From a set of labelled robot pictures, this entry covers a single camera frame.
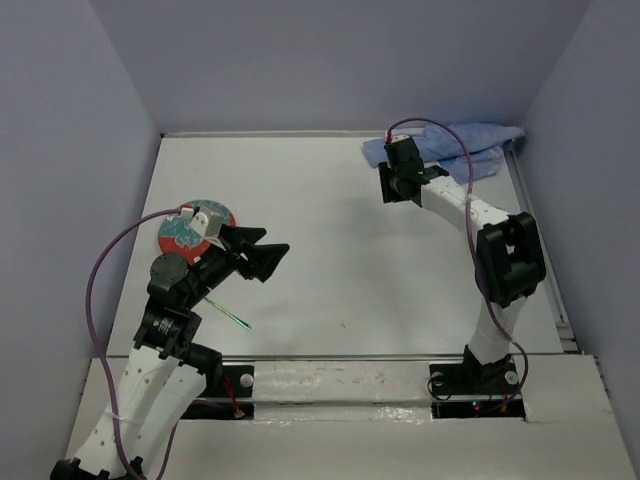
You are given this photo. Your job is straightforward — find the purple cable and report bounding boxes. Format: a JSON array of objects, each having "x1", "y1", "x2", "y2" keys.
[
  {"x1": 84, "y1": 208, "x2": 182, "y2": 480},
  {"x1": 388, "y1": 117, "x2": 529, "y2": 401}
]

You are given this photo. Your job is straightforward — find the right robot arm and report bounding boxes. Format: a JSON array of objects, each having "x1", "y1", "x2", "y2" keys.
[{"x1": 378, "y1": 135, "x2": 546, "y2": 401}]

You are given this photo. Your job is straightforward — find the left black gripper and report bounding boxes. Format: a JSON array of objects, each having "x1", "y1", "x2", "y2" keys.
[{"x1": 183, "y1": 223, "x2": 290, "y2": 306}]

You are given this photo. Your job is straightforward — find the blue printed cloth placemat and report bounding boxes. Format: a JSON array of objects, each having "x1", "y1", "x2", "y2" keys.
[{"x1": 394, "y1": 123, "x2": 525, "y2": 184}]

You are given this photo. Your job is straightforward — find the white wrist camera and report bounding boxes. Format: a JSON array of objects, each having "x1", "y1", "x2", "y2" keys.
[
  {"x1": 179, "y1": 205, "x2": 224, "y2": 241},
  {"x1": 386, "y1": 133, "x2": 413, "y2": 146}
]

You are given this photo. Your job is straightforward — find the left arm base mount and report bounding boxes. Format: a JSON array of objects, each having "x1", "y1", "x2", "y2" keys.
[{"x1": 182, "y1": 364, "x2": 255, "y2": 421}]

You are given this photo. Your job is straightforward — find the iridescent fork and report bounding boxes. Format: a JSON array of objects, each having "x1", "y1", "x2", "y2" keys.
[{"x1": 204, "y1": 297, "x2": 252, "y2": 331}]

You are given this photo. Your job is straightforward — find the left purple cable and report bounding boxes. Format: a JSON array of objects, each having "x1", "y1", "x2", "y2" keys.
[{"x1": 84, "y1": 208, "x2": 182, "y2": 480}]

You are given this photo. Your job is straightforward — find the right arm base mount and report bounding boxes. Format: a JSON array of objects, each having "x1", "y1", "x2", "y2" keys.
[{"x1": 427, "y1": 361, "x2": 526, "y2": 420}]

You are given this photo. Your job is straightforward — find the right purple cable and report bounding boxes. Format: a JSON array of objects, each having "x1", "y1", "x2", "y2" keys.
[{"x1": 388, "y1": 117, "x2": 529, "y2": 401}]

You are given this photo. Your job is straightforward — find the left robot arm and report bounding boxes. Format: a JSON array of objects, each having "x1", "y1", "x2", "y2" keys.
[{"x1": 51, "y1": 225, "x2": 290, "y2": 479}]

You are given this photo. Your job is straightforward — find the white front platform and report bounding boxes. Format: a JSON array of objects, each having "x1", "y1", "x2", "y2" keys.
[{"x1": 57, "y1": 355, "x2": 634, "y2": 480}]

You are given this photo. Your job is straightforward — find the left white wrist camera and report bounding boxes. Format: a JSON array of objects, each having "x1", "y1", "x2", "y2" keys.
[{"x1": 179, "y1": 205, "x2": 224, "y2": 241}]

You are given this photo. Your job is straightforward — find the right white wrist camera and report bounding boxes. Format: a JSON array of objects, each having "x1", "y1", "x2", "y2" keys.
[{"x1": 386, "y1": 133, "x2": 413, "y2": 146}]

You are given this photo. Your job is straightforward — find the red and teal plate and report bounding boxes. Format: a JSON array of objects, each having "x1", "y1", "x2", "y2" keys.
[{"x1": 157, "y1": 199, "x2": 236, "y2": 264}]

